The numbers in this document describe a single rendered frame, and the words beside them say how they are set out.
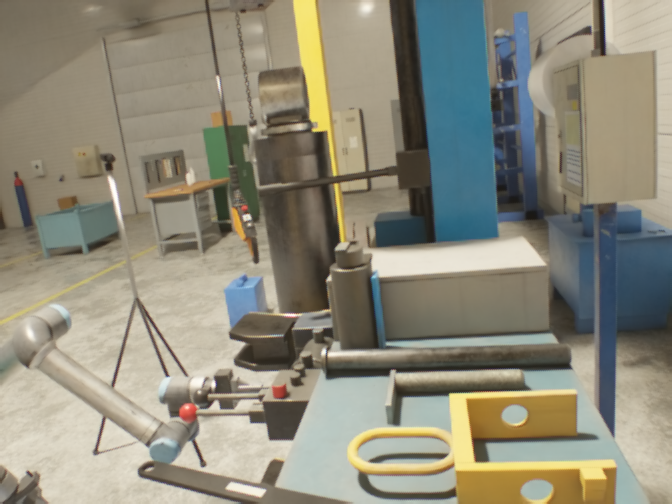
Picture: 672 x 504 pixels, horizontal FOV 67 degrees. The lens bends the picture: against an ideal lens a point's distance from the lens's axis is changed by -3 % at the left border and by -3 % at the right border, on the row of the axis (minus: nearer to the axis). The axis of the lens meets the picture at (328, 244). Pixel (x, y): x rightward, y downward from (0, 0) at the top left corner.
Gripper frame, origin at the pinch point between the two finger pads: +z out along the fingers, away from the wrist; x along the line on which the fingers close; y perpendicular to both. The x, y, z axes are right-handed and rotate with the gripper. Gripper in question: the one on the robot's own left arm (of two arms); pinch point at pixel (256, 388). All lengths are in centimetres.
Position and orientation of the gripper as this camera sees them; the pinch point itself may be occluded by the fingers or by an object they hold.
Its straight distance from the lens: 176.6
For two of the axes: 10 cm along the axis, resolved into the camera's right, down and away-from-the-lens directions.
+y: 1.8, -2.3, 9.6
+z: 9.8, -0.8, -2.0
